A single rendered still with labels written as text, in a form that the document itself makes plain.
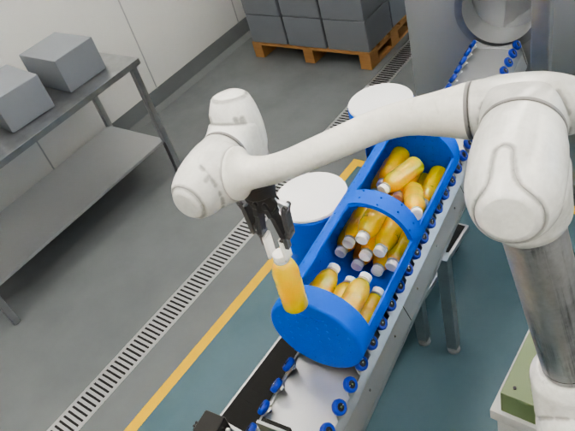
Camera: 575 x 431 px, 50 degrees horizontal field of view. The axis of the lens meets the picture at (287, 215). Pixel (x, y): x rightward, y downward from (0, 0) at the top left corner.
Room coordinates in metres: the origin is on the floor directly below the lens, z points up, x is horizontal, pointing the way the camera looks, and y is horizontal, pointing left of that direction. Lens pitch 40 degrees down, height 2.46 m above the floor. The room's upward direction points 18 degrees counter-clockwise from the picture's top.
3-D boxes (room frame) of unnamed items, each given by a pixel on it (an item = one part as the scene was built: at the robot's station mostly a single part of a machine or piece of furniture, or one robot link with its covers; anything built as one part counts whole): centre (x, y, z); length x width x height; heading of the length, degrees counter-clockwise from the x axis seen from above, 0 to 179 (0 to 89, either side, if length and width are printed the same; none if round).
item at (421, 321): (1.74, -0.43, 0.31); 0.06 x 0.06 x 0.63; 49
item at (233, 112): (1.10, 0.05, 1.80); 0.13 x 0.11 x 0.16; 147
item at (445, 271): (1.65, -0.53, 0.31); 0.06 x 0.06 x 0.63; 49
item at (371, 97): (2.23, -0.53, 1.03); 0.28 x 0.28 x 0.01
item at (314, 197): (1.77, -0.10, 1.03); 0.28 x 0.28 x 0.01
